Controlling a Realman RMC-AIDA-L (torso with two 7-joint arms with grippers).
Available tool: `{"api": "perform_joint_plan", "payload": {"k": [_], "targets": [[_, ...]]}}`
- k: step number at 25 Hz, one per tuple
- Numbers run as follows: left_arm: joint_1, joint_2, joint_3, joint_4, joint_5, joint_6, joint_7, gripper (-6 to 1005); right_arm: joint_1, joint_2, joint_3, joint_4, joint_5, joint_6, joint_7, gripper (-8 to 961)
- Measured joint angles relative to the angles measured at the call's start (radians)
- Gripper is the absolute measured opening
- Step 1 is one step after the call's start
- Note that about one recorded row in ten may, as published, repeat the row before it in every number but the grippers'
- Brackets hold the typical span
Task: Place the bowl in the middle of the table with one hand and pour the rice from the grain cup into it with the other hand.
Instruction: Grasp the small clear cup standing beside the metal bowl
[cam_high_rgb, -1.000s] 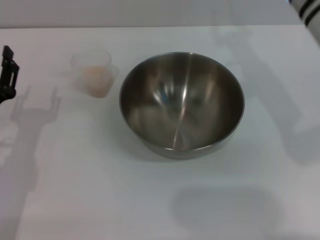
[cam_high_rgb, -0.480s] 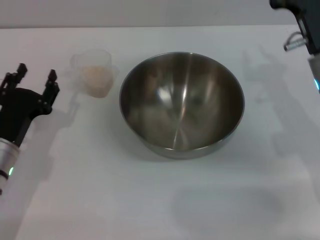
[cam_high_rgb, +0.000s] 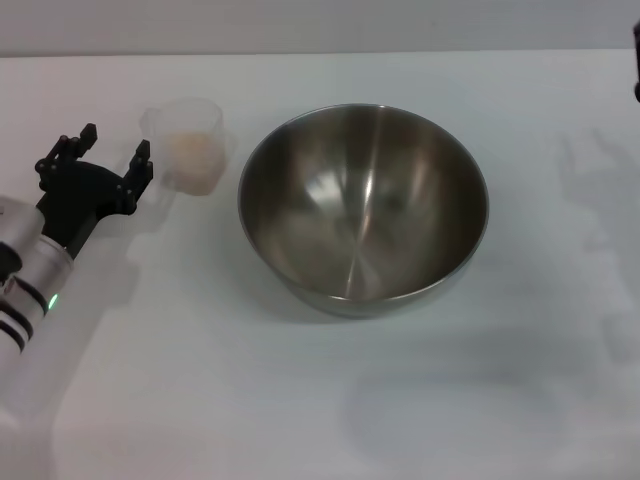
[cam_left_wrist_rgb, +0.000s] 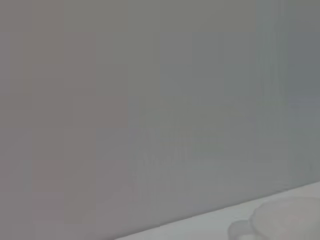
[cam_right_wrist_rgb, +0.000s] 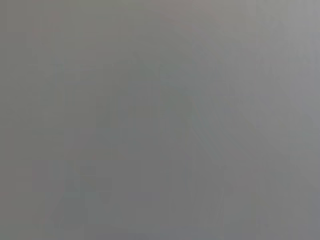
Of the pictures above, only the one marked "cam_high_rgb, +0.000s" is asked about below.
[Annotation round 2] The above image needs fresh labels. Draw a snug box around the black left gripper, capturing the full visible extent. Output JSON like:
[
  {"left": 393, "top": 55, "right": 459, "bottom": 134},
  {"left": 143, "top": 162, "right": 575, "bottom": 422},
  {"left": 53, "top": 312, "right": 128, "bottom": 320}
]
[{"left": 34, "top": 122, "right": 154, "bottom": 262}]

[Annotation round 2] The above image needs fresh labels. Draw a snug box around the clear plastic measuring cup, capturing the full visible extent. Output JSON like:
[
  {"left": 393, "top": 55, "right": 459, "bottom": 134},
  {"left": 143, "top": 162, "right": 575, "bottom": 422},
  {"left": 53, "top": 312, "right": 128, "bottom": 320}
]
[{"left": 139, "top": 98, "right": 239, "bottom": 197}]

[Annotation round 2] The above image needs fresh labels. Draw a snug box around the stainless steel bowl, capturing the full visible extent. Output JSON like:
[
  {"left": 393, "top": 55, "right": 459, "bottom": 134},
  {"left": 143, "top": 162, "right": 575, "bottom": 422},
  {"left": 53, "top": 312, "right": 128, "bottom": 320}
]
[{"left": 237, "top": 102, "right": 490, "bottom": 320}]

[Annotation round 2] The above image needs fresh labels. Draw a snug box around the white rice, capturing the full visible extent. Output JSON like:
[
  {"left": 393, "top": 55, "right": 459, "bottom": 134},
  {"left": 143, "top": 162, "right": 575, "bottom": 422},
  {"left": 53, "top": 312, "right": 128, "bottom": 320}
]
[{"left": 166, "top": 130, "right": 224, "bottom": 194}]

